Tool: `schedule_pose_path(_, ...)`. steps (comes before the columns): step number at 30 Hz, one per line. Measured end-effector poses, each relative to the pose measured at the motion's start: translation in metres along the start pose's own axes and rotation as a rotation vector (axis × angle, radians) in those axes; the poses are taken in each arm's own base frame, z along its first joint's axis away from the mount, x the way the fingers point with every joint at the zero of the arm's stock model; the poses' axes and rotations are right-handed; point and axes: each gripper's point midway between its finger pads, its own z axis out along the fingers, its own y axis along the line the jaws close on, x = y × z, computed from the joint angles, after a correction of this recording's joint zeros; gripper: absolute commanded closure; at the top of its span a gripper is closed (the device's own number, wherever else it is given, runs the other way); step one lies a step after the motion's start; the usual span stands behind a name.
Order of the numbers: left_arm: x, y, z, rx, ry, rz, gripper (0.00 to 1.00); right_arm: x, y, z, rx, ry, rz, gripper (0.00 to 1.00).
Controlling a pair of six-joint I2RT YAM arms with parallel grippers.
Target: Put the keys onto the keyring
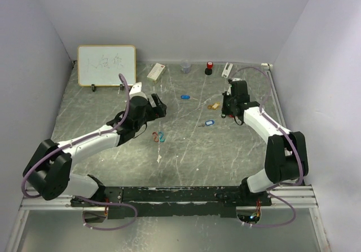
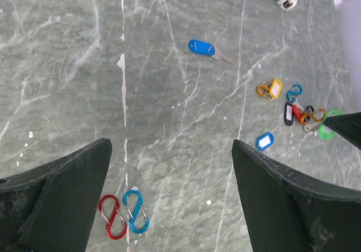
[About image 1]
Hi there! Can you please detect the clear plastic cup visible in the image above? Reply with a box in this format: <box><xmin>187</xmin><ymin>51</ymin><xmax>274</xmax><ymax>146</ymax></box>
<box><xmin>180</xmin><ymin>60</ymin><xmax>191</xmax><ymax>74</ymax></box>

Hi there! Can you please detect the white red cardboard box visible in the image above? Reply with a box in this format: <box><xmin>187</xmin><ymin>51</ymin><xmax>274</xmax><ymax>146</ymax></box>
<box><xmin>147</xmin><ymin>63</ymin><xmax>165</xmax><ymax>83</ymax></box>

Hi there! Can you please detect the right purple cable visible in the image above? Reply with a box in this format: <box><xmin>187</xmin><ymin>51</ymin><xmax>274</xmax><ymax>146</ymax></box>
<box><xmin>230</xmin><ymin>67</ymin><xmax>305</xmax><ymax>228</ymax></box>

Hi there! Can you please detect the teal carabiner clip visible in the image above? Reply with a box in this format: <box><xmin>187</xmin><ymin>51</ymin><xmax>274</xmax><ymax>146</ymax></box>
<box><xmin>158</xmin><ymin>131</ymin><xmax>165</xmax><ymax>142</ymax></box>

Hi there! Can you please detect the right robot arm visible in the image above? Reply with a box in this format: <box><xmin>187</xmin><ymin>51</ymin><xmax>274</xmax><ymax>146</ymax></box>
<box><xmin>222</xmin><ymin>79</ymin><xmax>309</xmax><ymax>206</ymax></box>

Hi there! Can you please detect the aluminium rail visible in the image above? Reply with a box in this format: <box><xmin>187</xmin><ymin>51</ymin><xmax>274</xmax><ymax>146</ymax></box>
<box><xmin>20</xmin><ymin>185</ymin><xmax>319</xmax><ymax>211</ymax></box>
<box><xmin>261</xmin><ymin>62</ymin><xmax>304</xmax><ymax>185</ymax></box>

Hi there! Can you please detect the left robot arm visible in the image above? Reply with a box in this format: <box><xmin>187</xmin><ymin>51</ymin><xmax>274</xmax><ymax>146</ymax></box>
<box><xmin>21</xmin><ymin>94</ymin><xmax>167</xmax><ymax>206</ymax></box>

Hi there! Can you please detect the yellow key tag with key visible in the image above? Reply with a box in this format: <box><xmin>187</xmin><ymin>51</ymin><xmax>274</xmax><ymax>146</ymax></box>
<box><xmin>212</xmin><ymin>103</ymin><xmax>220</xmax><ymax>109</ymax></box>

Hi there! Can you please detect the white whiteboard wooden frame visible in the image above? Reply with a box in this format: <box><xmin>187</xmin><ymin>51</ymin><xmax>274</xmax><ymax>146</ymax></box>
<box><xmin>77</xmin><ymin>45</ymin><xmax>137</xmax><ymax>87</ymax></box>

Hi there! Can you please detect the red carabiner clip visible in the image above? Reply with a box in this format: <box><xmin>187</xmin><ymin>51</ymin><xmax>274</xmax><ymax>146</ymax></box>
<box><xmin>152</xmin><ymin>132</ymin><xmax>160</xmax><ymax>142</ymax></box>

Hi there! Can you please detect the red black stamp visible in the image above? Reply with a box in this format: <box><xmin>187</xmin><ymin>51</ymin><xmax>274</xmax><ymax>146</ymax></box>
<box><xmin>204</xmin><ymin>61</ymin><xmax>214</xmax><ymax>76</ymax></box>

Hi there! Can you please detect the white rectangular device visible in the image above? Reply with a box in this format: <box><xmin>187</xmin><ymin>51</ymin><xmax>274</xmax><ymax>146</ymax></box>
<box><xmin>221</xmin><ymin>63</ymin><xmax>233</xmax><ymax>79</ymax></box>

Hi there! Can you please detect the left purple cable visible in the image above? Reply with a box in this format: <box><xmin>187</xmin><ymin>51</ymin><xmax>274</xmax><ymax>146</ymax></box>
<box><xmin>21</xmin><ymin>73</ymin><xmax>139</xmax><ymax>231</ymax></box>

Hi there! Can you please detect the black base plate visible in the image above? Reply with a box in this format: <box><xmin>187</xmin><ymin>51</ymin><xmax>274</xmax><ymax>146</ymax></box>
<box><xmin>70</xmin><ymin>185</ymin><xmax>273</xmax><ymax>220</ymax></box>

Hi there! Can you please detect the right side aluminium rail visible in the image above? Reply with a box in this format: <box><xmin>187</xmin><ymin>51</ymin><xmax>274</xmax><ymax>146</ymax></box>
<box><xmin>261</xmin><ymin>62</ymin><xmax>304</xmax><ymax>185</ymax></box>

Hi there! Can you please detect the blue white key tag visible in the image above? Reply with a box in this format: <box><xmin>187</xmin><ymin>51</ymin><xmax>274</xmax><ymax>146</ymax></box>
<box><xmin>199</xmin><ymin>120</ymin><xmax>215</xmax><ymax>127</ymax></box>

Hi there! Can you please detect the purple cable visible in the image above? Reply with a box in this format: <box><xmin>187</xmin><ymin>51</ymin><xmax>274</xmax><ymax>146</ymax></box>
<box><xmin>21</xmin><ymin>73</ymin><xmax>139</xmax><ymax>231</ymax></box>
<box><xmin>230</xmin><ymin>67</ymin><xmax>305</xmax><ymax>228</ymax></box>

